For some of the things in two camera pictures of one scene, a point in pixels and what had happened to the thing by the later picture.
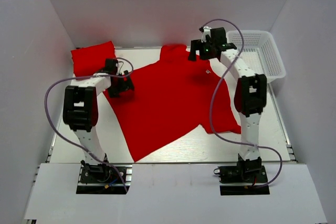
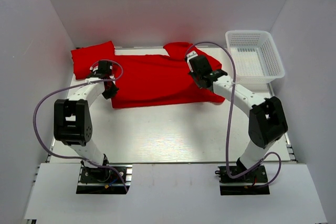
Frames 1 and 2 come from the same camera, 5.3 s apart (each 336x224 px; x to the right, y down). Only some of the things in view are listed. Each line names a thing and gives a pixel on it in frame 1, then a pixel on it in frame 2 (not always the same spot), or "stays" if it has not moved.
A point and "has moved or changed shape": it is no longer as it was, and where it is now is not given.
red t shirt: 172,95 has moved or changed shape
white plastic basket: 258,49 stays
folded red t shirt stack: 88,60 stays
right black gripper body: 210,45 → 196,77
